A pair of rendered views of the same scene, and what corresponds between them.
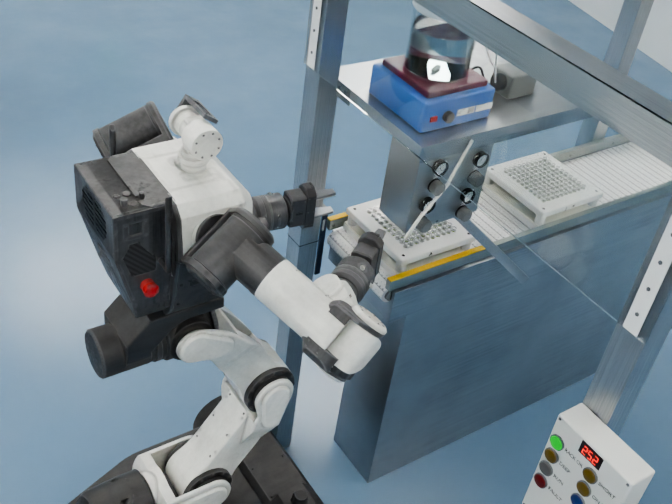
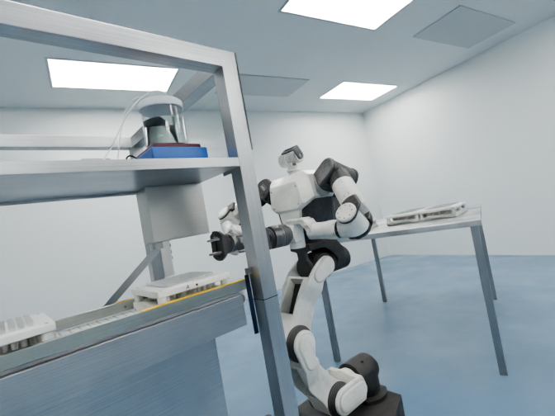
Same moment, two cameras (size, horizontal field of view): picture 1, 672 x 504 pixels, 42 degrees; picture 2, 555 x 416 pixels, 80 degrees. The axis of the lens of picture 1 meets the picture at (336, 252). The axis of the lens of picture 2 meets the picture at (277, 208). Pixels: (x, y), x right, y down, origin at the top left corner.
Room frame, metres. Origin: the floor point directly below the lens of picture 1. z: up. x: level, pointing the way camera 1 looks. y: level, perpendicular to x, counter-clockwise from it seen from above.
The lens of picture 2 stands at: (2.97, 0.14, 1.10)
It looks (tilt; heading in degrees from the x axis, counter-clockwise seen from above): 2 degrees up; 178
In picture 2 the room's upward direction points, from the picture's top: 10 degrees counter-clockwise
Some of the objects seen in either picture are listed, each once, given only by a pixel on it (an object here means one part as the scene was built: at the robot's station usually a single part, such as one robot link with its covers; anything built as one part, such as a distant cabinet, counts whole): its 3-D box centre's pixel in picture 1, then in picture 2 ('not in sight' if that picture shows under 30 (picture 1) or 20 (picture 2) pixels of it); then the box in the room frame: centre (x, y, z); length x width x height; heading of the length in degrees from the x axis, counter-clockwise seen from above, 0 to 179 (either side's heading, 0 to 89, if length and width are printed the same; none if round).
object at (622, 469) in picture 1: (583, 488); (160, 253); (1.00, -0.50, 1.02); 0.17 x 0.06 x 0.26; 39
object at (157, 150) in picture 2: not in sight; (169, 163); (1.78, -0.16, 1.37); 0.21 x 0.20 x 0.09; 39
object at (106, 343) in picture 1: (153, 325); (322, 256); (1.39, 0.38, 0.89); 0.28 x 0.13 x 0.18; 129
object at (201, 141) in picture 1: (195, 137); (291, 161); (1.44, 0.30, 1.36); 0.10 x 0.07 x 0.09; 39
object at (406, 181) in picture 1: (436, 175); (173, 213); (1.70, -0.20, 1.19); 0.22 x 0.11 x 0.20; 129
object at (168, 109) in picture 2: not in sight; (163, 124); (1.78, -0.16, 1.51); 0.15 x 0.15 x 0.19
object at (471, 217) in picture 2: not in sight; (405, 222); (0.21, 1.29, 0.88); 1.50 x 1.10 x 0.04; 146
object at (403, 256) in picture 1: (410, 224); (180, 283); (1.84, -0.18, 0.95); 0.25 x 0.24 x 0.02; 39
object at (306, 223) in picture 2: not in sight; (301, 229); (1.65, 0.28, 1.04); 0.13 x 0.07 x 0.09; 46
